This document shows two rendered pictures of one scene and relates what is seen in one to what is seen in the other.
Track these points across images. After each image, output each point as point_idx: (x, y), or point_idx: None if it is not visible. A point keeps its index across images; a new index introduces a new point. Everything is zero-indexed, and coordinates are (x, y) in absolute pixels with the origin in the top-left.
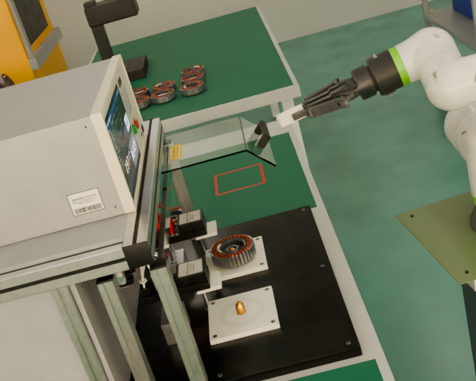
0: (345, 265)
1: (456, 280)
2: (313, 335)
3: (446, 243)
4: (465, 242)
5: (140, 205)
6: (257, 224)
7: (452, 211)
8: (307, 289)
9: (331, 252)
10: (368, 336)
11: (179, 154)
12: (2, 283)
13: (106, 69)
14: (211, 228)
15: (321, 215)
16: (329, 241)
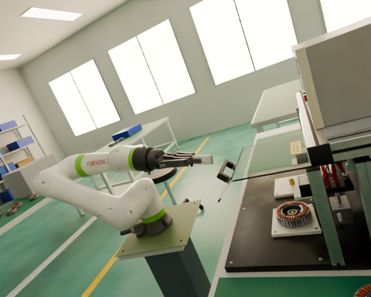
0: (233, 215)
1: (200, 200)
2: (263, 178)
3: (186, 218)
4: (181, 217)
5: (302, 98)
6: (272, 256)
7: (164, 238)
8: (257, 197)
9: (234, 226)
10: (244, 184)
11: (291, 145)
12: None
13: (302, 46)
14: (297, 190)
15: (222, 263)
16: (231, 235)
